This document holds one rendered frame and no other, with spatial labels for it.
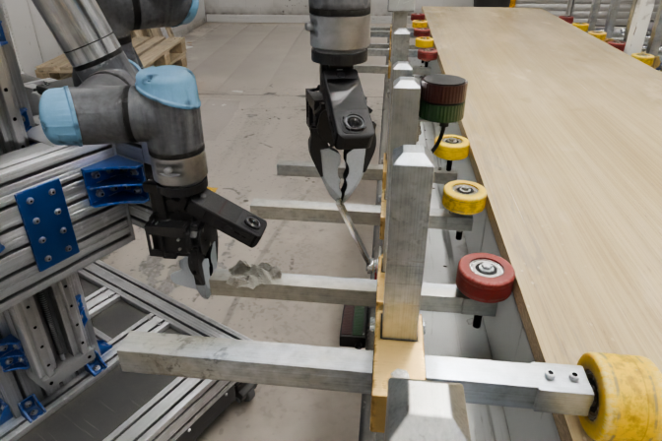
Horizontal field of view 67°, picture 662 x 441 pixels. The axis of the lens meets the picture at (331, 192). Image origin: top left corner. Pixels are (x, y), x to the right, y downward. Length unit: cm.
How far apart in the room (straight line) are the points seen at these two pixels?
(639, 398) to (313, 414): 128
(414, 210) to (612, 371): 24
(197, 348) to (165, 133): 28
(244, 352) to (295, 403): 121
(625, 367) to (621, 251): 36
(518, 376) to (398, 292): 14
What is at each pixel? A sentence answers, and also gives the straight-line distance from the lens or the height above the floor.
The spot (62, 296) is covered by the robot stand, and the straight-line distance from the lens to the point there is 141.
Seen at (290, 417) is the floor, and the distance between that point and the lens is 171.
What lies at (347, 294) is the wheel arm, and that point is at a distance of 78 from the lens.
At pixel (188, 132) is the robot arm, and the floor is 111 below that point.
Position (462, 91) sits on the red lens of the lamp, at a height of 116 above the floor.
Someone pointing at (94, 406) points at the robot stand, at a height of 21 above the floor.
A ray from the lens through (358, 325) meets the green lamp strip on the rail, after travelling 95.
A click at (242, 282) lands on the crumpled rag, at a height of 87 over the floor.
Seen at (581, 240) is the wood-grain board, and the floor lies 90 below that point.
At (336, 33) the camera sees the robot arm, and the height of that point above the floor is 123.
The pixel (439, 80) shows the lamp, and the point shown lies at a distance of 68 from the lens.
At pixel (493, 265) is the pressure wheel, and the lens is 78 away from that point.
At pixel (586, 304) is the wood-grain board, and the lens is 76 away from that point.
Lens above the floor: 134
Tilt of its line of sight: 28 degrees down
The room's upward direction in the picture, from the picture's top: straight up
